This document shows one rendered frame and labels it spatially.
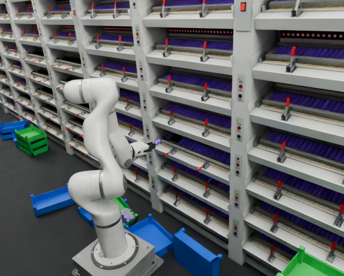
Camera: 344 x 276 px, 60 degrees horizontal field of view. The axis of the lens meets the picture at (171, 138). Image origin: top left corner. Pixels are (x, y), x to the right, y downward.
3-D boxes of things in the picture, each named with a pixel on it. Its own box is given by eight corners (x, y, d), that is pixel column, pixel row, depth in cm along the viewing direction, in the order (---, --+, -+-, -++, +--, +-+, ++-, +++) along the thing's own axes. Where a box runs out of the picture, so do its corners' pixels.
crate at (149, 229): (177, 247, 189) (176, 237, 185) (150, 263, 178) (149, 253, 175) (151, 222, 211) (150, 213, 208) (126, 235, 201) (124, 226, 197)
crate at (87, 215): (93, 229, 209) (92, 219, 205) (79, 216, 222) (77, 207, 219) (128, 208, 227) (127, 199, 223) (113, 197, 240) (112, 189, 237)
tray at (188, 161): (231, 187, 159) (227, 174, 153) (156, 153, 200) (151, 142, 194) (251, 161, 168) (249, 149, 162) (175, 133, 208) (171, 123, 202)
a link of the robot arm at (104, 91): (92, 199, 128) (130, 195, 127) (83, 202, 116) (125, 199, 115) (84, 83, 131) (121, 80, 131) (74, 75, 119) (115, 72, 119)
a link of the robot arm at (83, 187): (119, 227, 124) (109, 179, 114) (75, 231, 125) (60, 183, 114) (122, 208, 135) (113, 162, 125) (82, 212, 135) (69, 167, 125)
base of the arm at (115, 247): (109, 274, 126) (100, 242, 118) (86, 251, 139) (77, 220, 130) (144, 247, 138) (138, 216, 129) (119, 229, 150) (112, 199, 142)
